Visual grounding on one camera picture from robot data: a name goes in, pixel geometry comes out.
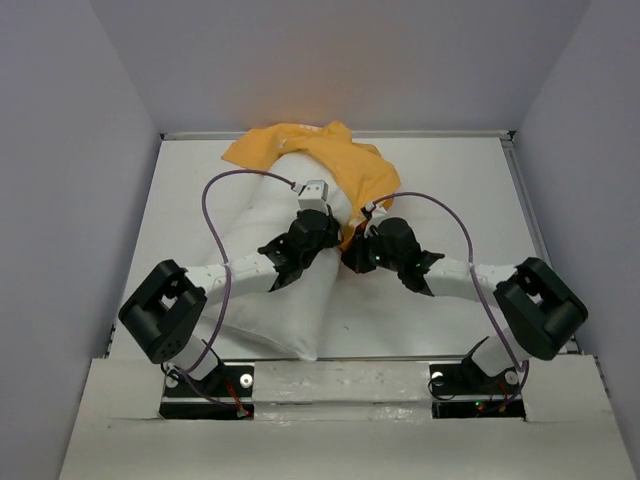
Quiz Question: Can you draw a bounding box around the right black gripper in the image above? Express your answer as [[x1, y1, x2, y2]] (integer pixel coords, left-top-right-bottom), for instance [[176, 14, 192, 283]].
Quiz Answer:
[[337, 227, 401, 274]]

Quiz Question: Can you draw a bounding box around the yellow orange pillowcase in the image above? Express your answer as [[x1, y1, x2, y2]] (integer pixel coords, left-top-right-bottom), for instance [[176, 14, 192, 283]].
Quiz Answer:
[[222, 121, 401, 250]]

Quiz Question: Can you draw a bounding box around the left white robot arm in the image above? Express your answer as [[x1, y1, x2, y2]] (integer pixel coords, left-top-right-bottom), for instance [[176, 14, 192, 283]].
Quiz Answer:
[[118, 209, 341, 395]]

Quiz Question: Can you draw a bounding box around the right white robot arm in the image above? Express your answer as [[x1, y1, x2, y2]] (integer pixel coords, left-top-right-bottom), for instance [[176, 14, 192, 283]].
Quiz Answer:
[[342, 217, 588, 392]]

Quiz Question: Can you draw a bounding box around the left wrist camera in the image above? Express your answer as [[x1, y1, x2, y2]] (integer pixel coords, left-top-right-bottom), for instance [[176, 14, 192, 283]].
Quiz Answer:
[[293, 180, 329, 214]]

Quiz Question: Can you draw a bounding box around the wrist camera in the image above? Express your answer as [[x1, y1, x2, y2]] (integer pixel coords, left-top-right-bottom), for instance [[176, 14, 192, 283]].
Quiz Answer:
[[361, 202, 388, 237], [293, 180, 329, 214]]

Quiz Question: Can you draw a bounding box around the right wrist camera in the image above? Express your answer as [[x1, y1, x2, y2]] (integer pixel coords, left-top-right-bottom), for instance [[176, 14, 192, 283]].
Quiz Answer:
[[361, 202, 388, 237]]

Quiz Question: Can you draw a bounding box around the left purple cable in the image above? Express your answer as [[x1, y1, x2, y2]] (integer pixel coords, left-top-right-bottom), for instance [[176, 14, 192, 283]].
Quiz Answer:
[[184, 169, 301, 411]]

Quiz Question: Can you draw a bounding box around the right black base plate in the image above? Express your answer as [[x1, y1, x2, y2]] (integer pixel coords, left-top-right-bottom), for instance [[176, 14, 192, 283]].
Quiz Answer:
[[427, 362, 526, 420]]

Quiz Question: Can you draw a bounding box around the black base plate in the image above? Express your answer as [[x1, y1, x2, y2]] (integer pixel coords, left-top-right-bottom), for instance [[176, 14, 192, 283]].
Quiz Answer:
[[159, 362, 255, 421], [427, 362, 526, 420]]

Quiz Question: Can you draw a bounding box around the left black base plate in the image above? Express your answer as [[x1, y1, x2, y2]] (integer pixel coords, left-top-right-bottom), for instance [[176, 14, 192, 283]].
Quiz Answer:
[[159, 362, 255, 421]]

